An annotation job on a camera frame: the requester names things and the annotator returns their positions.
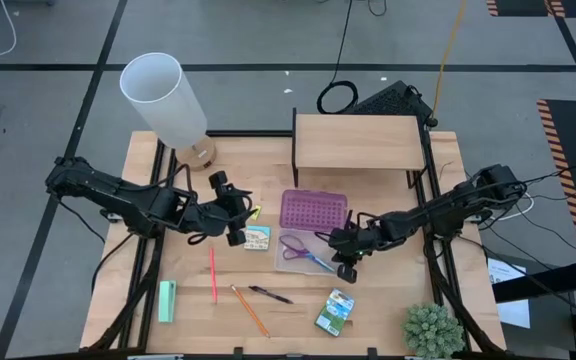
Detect black coiled floor cable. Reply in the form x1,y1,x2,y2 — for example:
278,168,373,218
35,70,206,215
315,0,360,116

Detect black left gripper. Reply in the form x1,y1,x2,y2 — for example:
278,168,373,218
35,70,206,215
192,170,257,247

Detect wooden shelf riser black legs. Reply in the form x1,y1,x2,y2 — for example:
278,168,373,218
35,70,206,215
291,106,427,189

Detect yellow hanging cable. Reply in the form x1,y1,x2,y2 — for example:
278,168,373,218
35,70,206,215
429,0,470,124

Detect white shade wooden table lamp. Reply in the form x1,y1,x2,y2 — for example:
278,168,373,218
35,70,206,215
119,51,218,173

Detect mint green block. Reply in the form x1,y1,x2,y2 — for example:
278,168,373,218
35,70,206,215
157,279,178,324

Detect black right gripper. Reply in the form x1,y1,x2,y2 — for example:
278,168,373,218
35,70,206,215
327,209,394,285

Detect green yellow crayon box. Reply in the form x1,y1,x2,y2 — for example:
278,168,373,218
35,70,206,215
313,287,357,338

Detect white paper sheet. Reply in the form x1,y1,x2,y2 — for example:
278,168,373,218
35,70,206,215
487,256,532,330

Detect black pen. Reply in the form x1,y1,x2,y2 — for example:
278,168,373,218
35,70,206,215
247,284,295,306

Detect orange pencil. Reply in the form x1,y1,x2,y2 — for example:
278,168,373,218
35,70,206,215
230,283,272,340

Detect clear pencil case purple lid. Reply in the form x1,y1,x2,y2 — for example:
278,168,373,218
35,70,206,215
273,188,350,277

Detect green artificial plant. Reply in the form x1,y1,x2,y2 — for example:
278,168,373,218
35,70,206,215
401,302,466,360

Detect black metal crossbeam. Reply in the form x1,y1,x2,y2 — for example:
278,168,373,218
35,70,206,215
491,258,576,305

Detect purple handled scissors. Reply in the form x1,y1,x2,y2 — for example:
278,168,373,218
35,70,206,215
278,233,337,274

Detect black perforated computer case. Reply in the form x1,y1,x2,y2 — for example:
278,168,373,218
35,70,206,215
349,79,439,129

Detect teal sticky note pad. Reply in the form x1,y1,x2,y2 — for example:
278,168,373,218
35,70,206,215
243,224,273,252

